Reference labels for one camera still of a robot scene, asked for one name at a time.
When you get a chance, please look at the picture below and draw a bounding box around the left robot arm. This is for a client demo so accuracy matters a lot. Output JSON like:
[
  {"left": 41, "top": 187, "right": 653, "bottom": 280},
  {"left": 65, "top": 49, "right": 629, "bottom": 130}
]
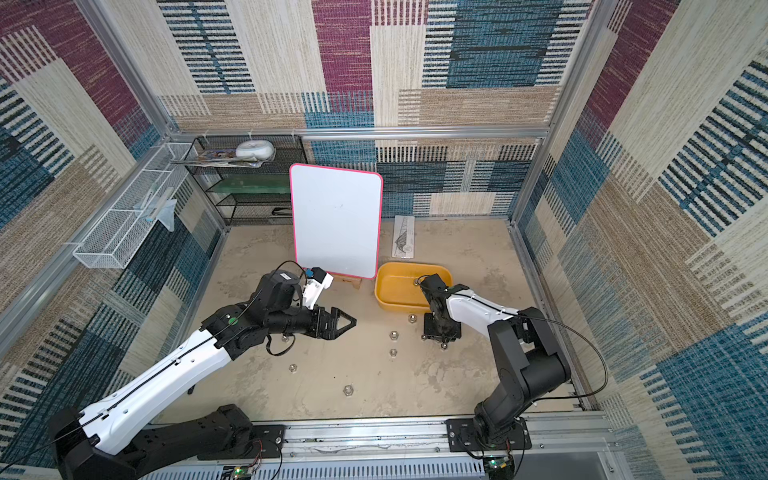
[{"left": 48, "top": 267, "right": 357, "bottom": 479}]

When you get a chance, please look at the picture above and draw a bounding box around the pink framed whiteboard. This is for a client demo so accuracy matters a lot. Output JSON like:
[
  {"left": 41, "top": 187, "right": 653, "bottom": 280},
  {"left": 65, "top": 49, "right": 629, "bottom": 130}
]
[{"left": 289, "top": 164, "right": 384, "bottom": 279}]

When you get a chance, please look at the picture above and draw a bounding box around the yellow plastic storage box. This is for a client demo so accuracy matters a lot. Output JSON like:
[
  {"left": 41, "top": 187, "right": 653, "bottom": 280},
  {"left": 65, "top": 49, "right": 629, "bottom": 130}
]
[{"left": 374, "top": 262, "right": 453, "bottom": 314}]

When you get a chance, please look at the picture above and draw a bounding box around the aluminium front rail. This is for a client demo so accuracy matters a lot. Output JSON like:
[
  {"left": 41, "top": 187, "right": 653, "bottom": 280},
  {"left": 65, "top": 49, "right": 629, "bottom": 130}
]
[{"left": 152, "top": 411, "right": 632, "bottom": 479}]

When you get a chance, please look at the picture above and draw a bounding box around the white printed packet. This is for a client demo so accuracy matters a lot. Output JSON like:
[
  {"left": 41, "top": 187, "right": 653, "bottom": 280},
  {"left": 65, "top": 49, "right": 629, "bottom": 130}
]
[{"left": 392, "top": 215, "right": 415, "bottom": 259}]

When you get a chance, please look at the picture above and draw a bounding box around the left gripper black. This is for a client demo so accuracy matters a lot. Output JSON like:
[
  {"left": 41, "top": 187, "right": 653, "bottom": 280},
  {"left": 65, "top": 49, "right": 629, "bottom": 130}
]
[{"left": 265, "top": 302, "right": 357, "bottom": 339}]

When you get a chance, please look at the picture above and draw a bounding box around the white round device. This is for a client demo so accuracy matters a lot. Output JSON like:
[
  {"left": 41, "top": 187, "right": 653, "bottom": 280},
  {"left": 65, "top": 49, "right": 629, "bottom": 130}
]
[{"left": 235, "top": 140, "right": 276, "bottom": 161}]

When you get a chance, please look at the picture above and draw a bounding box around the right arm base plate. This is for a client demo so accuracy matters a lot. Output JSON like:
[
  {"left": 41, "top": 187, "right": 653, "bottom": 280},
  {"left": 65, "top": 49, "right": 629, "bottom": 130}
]
[{"left": 444, "top": 417, "right": 532, "bottom": 453}]

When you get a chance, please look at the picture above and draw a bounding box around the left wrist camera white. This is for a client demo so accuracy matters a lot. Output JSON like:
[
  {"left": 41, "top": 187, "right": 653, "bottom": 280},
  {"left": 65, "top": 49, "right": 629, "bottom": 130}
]
[{"left": 302, "top": 267, "right": 333, "bottom": 310}]

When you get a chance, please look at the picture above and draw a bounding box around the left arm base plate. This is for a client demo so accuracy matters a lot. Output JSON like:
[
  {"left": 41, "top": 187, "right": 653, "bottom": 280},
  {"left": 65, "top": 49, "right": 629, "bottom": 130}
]
[{"left": 197, "top": 424, "right": 285, "bottom": 461}]

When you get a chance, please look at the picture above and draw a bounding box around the black wire shelf rack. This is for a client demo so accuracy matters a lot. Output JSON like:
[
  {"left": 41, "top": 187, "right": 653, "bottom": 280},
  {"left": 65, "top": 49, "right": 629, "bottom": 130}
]
[{"left": 184, "top": 134, "right": 308, "bottom": 226}]

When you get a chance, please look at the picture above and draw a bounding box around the white wire wall basket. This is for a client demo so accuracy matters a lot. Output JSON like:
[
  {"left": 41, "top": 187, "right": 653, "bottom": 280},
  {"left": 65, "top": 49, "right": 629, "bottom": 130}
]
[{"left": 73, "top": 142, "right": 190, "bottom": 269}]

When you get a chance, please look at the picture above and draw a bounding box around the wooden whiteboard stand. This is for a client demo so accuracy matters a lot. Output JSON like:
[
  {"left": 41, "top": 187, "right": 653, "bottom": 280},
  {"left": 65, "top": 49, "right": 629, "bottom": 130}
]
[{"left": 340, "top": 275, "right": 362, "bottom": 290}]

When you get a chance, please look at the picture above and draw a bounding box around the magazine on shelf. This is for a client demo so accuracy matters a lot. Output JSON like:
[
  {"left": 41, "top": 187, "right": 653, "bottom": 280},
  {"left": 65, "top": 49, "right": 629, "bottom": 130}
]
[{"left": 171, "top": 150, "right": 276, "bottom": 168}]

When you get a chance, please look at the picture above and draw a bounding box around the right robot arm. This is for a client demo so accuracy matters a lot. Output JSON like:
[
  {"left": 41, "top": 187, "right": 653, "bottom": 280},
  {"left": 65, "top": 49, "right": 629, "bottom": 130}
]
[{"left": 414, "top": 274, "right": 571, "bottom": 454}]

